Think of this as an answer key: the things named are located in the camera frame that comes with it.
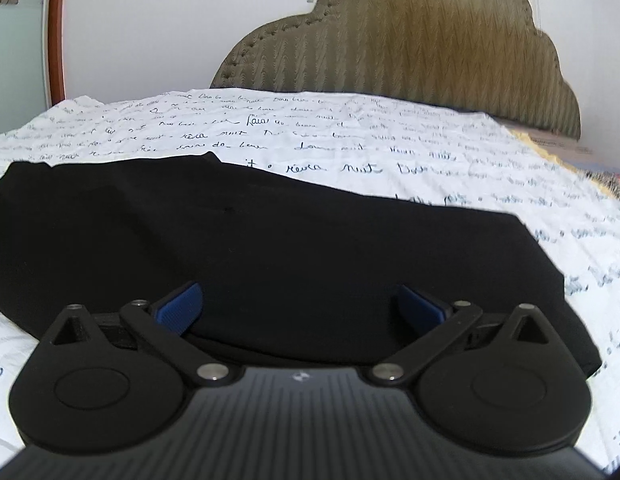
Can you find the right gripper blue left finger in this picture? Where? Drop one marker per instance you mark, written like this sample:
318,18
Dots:
179,309

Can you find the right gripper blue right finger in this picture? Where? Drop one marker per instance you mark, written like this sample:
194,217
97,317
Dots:
420,312

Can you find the black pants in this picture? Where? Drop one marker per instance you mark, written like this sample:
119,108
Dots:
292,273

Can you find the white bedsheet with blue script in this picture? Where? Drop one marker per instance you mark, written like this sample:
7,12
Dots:
381,147

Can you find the patterned red blanket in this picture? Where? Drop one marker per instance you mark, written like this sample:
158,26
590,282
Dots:
608,181

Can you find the olive upholstered headboard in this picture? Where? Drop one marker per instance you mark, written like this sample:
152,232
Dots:
481,55

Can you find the wooden framed door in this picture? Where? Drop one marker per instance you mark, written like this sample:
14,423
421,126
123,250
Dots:
30,61

